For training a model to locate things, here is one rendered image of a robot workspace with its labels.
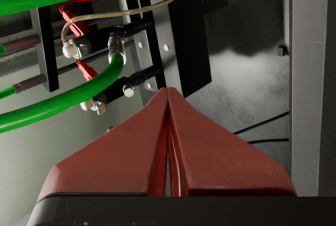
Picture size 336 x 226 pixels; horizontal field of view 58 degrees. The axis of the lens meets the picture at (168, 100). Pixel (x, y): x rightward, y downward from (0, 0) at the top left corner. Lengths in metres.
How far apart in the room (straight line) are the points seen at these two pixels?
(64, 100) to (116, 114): 0.60
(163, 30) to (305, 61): 0.21
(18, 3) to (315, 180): 0.42
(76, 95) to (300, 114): 0.29
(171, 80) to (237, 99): 0.18
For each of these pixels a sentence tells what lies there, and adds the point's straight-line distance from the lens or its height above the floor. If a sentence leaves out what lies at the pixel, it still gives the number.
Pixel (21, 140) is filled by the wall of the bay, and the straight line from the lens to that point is 0.74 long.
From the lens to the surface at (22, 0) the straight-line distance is 0.24.
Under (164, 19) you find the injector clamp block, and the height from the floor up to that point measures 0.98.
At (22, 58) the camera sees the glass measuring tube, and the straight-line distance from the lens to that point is 0.69.
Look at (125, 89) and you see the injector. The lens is 0.45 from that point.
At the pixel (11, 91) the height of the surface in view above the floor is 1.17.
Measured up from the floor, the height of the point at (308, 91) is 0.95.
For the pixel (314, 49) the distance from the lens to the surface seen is 0.39.
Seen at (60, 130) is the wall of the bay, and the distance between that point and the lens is 0.77.
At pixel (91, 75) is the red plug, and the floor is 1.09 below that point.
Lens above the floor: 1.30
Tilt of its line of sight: 36 degrees down
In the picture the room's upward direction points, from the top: 121 degrees counter-clockwise
